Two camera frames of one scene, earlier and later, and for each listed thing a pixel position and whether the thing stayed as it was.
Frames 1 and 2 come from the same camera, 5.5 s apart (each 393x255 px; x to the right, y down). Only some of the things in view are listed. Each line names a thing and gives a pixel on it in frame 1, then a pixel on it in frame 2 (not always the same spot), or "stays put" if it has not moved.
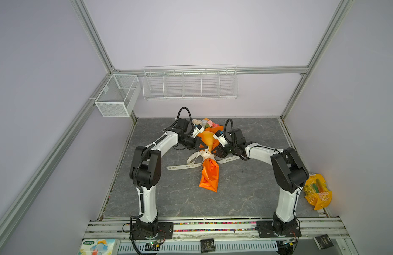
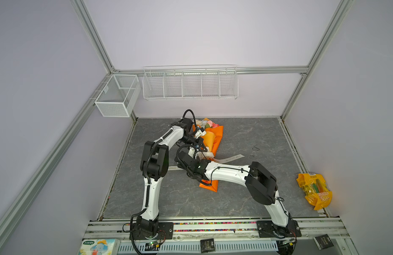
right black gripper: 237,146 → 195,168
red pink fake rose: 213,125 stays put
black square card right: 323,241 stays put
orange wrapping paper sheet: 210,175 stays put
